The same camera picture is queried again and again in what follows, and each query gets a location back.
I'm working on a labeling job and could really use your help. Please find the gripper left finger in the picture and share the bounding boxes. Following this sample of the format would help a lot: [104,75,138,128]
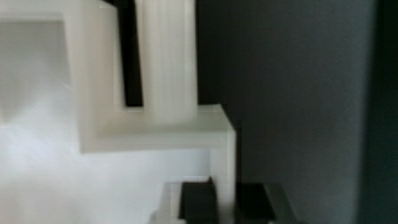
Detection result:
[177,179,218,224]

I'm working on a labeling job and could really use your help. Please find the white chair seat part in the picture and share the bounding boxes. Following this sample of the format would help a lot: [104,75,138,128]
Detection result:
[0,0,234,224]

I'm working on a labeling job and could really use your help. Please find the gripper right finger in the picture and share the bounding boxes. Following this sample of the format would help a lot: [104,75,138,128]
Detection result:
[234,183,296,224]

